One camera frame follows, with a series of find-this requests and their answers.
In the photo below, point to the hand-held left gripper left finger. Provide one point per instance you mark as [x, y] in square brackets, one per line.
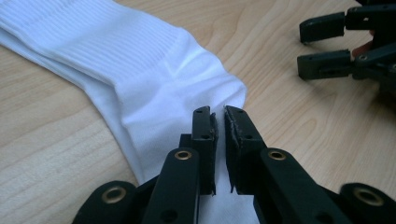
[205, 155]

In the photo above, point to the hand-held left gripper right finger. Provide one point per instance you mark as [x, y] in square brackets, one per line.
[241, 155]

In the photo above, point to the white sock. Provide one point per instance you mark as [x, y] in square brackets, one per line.
[149, 77]
[62, 68]

